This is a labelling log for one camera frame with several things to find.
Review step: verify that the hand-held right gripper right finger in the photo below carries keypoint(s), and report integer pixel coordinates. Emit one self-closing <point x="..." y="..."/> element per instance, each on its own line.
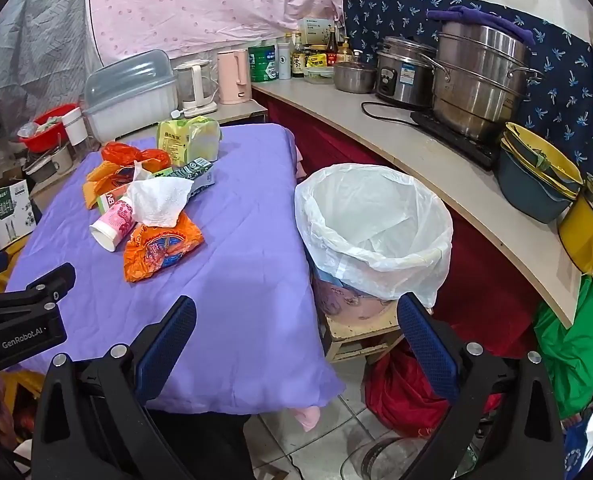
<point x="426" y="345"/>

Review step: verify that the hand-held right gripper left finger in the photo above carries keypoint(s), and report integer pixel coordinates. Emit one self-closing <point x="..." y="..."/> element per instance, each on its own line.
<point x="169" y="345"/>

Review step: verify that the pink waste bin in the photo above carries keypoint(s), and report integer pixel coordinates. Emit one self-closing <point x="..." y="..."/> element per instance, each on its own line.
<point x="351" y="300"/>

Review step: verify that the pink paper cup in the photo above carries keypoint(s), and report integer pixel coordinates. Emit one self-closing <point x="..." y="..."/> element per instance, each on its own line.
<point x="114" y="222"/>

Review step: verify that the orange snack bag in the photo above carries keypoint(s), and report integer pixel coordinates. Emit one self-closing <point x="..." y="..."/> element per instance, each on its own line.
<point x="161" y="250"/>

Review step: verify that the orange mesh print wrapper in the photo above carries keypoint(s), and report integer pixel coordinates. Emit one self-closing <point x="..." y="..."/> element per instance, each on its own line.
<point x="99" y="182"/>

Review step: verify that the white tissue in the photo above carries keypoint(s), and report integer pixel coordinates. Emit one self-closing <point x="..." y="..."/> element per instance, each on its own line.
<point x="159" y="200"/>

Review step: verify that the white plastic bin liner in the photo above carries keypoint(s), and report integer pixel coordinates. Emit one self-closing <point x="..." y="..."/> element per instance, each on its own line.
<point x="376" y="210"/>

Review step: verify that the green snack packet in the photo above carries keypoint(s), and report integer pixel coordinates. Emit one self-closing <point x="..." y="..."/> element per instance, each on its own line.
<point x="199" y="170"/>

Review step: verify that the white green cardboard box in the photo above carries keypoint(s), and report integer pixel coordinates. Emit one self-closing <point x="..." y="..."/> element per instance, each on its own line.
<point x="6" y="215"/>

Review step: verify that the red plastic floor bag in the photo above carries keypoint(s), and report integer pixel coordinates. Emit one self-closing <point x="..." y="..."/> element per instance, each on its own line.
<point x="401" y="395"/>

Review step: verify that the small wooden stool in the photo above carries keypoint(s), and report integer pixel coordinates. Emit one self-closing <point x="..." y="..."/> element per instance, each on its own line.
<point x="356" y="332"/>

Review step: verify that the dark red counter curtain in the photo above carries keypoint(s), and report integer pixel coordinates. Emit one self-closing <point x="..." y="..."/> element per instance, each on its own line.
<point x="476" y="270"/>

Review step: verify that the purple blanket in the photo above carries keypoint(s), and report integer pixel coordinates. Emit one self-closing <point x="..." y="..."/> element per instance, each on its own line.
<point x="236" y="260"/>

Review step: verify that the red plastic basin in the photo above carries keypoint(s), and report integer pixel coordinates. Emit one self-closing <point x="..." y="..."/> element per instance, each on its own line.
<point x="46" y="135"/>

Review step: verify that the pink sheet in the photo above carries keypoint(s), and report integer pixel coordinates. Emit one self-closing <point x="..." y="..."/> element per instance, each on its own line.
<point x="306" y="416"/>

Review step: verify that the green plastic bag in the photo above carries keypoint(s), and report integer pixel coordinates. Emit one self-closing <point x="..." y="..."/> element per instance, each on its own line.
<point x="576" y="350"/>

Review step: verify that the white tumbler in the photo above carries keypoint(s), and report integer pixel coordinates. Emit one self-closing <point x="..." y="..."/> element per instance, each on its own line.
<point x="75" y="127"/>

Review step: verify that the stacked yellow blue bowls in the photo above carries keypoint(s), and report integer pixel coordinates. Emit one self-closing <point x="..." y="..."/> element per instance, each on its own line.
<point x="526" y="190"/>

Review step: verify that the blue printed bag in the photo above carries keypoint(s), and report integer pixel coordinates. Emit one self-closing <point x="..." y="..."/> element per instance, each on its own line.
<point x="586" y="440"/>

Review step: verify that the yellow electric pot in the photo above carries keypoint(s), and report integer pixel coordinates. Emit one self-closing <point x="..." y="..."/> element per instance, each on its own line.
<point x="586" y="235"/>

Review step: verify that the yellow green tissue pack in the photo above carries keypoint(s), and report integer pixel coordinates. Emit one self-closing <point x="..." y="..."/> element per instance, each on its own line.
<point x="186" y="140"/>

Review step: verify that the white dish box grey lid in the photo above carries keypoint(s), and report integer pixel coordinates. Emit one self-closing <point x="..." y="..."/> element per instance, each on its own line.
<point x="126" y="95"/>

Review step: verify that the black induction cooker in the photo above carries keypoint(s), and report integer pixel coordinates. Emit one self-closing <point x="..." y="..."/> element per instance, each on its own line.
<point x="456" y="140"/>

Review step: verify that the grey plastic tarp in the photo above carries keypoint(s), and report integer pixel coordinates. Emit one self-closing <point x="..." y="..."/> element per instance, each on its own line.
<point x="31" y="45"/>

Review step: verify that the yellow strainer basket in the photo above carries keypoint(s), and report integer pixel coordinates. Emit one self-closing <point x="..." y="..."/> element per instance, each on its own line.
<point x="551" y="160"/>

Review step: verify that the white glass electric kettle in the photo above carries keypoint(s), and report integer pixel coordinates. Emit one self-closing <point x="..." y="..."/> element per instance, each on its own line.
<point x="196" y="85"/>

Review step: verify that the large steel steamer pot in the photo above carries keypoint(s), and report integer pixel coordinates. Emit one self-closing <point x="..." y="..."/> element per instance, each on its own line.
<point x="476" y="85"/>

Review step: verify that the steel rice cooker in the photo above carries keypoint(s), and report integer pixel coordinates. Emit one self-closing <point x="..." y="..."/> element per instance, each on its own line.
<point x="406" y="75"/>

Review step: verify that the pink electric kettle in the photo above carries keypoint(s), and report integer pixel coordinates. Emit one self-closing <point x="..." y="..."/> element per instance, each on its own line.
<point x="234" y="77"/>

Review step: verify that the small steel lidded pot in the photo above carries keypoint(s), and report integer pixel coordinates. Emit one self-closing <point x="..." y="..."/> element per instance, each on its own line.
<point x="354" y="77"/>

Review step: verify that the clear glass food container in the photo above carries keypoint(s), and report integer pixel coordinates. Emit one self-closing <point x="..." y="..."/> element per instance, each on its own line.
<point x="319" y="75"/>

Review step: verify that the green tin can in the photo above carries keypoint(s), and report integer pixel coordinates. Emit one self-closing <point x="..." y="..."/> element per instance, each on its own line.
<point x="262" y="62"/>

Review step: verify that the navy floral fabric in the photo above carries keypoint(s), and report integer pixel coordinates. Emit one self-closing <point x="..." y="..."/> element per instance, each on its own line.
<point x="571" y="85"/>

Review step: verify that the amber condiment bottle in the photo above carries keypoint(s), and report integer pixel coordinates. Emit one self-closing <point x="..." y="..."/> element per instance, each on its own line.
<point x="345" y="52"/>

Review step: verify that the white slim bottle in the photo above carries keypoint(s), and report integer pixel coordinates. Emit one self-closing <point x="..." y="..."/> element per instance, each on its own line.
<point x="285" y="62"/>

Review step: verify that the yellow label jar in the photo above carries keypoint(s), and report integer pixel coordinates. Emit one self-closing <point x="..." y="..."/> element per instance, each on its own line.
<point x="316" y="57"/>

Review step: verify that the dark sauce bottle red label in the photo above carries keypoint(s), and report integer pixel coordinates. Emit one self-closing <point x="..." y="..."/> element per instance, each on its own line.
<point x="332" y="50"/>

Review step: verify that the dark sauce bottle white label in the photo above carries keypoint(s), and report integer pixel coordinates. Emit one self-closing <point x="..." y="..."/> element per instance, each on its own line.
<point x="298" y="62"/>

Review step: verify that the pink dotted cloth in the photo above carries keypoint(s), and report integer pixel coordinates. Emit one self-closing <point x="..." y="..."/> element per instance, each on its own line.
<point x="201" y="5"/>

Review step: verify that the white green carton box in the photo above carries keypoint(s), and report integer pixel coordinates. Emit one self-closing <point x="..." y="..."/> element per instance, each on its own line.
<point x="316" y="32"/>

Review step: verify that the purple cloth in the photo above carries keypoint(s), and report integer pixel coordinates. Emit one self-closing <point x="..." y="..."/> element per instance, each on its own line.
<point x="476" y="15"/>

